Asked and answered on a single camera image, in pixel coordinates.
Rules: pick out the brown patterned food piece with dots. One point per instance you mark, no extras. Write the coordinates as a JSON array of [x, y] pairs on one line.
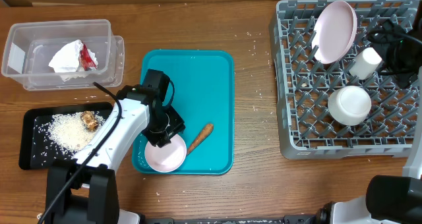
[[89, 120]]

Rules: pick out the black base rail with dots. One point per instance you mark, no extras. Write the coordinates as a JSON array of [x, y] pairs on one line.
[[287, 219]]

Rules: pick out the clear plastic waste bin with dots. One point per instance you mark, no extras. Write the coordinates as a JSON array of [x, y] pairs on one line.
[[31, 46]]

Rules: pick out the white paper napkin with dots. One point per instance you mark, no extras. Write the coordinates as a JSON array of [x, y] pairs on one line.
[[67, 58]]

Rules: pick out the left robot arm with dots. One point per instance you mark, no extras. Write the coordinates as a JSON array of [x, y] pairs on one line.
[[84, 189]]

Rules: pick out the red sauce packet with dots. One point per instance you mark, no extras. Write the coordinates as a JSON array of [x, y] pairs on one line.
[[86, 61]]

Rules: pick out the grey dishwasher rack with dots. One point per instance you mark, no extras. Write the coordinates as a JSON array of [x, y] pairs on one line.
[[306, 129]]

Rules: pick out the teal serving tray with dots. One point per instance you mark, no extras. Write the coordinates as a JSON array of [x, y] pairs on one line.
[[203, 93]]

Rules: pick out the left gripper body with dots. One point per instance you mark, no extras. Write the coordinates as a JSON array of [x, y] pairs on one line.
[[170, 122]]

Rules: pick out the large white dinner plate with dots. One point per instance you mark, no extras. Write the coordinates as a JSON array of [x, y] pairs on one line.
[[335, 32]]

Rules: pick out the white cup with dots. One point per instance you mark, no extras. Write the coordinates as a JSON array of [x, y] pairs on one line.
[[366, 62]]

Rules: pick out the pile of white rice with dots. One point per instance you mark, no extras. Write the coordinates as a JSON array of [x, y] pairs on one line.
[[60, 136]]

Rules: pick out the small pink plate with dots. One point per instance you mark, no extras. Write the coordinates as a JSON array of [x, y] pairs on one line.
[[168, 158]]

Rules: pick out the pale green bowl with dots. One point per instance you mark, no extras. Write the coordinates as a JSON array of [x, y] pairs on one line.
[[349, 105]]

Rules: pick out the orange carrot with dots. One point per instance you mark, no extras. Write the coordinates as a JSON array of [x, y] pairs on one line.
[[203, 134]]

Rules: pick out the black plastic tray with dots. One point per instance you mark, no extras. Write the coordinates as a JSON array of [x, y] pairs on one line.
[[26, 160]]

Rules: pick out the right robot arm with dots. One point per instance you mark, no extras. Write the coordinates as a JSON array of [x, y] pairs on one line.
[[389, 199]]

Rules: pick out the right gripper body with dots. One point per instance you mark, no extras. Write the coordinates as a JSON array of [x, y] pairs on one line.
[[397, 59]]

